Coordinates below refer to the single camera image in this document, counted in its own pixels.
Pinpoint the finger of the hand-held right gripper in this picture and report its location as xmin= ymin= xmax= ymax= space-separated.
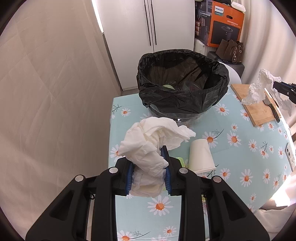
xmin=272 ymin=81 xmax=296 ymax=103

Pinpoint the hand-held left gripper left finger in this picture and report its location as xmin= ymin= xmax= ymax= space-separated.
xmin=25 ymin=156 xmax=139 ymax=241

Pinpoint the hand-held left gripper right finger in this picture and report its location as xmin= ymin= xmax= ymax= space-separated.
xmin=160 ymin=145 xmax=271 ymax=241

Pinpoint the large white tissue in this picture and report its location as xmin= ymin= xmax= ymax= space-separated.
xmin=118 ymin=116 xmax=197 ymax=198

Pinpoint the clear plastic trash bin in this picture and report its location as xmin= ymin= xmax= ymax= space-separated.
xmin=148 ymin=103 xmax=210 ymax=122

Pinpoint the black trash bag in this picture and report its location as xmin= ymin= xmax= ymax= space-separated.
xmin=136 ymin=49 xmax=229 ymax=114

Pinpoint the green plastic cup piece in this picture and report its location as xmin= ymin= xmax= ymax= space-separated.
xmin=175 ymin=157 xmax=189 ymax=169

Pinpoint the wooden cutting board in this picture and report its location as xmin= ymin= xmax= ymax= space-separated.
xmin=231 ymin=83 xmax=283 ymax=127

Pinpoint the white paper cup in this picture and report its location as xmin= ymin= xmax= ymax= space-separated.
xmin=188 ymin=138 xmax=217 ymax=174

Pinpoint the dark suitcase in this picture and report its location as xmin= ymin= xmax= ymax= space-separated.
xmin=207 ymin=51 xmax=245 ymax=77

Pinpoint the white chair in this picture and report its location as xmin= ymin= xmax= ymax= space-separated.
xmin=217 ymin=61 xmax=243 ymax=85

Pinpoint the white curtain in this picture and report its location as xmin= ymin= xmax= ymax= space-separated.
xmin=239 ymin=0 xmax=296 ymax=140

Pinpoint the blue floral tablecloth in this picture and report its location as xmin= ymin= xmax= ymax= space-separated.
xmin=107 ymin=89 xmax=296 ymax=241

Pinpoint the smartphone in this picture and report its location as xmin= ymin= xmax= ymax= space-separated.
xmin=285 ymin=142 xmax=296 ymax=172

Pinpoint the brown handbag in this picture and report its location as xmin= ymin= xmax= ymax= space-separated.
xmin=216 ymin=39 xmax=245 ymax=65

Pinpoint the orange cardboard box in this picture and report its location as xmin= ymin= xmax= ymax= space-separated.
xmin=206 ymin=1 xmax=245 ymax=48

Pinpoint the white case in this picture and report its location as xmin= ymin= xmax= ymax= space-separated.
xmin=231 ymin=1 xmax=246 ymax=12

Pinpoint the beige curtain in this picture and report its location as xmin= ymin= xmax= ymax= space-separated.
xmin=0 ymin=0 xmax=123 ymax=241

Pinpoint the white garment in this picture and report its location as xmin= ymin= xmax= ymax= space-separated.
xmin=254 ymin=205 xmax=296 ymax=235

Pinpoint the white wardrobe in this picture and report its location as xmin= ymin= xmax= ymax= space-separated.
xmin=95 ymin=0 xmax=196 ymax=91

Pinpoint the cleaver with black handle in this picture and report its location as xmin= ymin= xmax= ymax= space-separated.
xmin=264 ymin=88 xmax=281 ymax=123

